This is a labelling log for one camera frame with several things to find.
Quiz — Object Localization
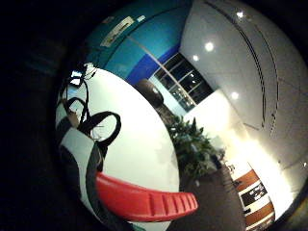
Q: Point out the red ribbed plastic handle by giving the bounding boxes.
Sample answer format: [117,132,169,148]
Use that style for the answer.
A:
[95,171,199,223]

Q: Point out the small lit screen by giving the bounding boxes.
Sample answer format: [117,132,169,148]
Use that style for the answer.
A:
[69,70,85,88]

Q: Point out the dark round chair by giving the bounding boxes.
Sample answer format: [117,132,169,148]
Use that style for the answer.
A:
[134,78,166,108]

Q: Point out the green potted plant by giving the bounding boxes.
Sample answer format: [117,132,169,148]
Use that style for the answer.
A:
[167,115,226,181]

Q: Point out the large dark window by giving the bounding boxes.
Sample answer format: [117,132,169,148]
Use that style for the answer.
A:
[153,52,216,113]

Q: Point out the orange and white striped pillar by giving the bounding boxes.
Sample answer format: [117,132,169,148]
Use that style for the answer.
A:
[231,167,277,231]

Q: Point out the black cable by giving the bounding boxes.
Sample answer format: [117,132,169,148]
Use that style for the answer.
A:
[59,63,99,130]

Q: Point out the pale wall sign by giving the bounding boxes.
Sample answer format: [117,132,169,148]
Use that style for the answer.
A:
[99,15,136,48]

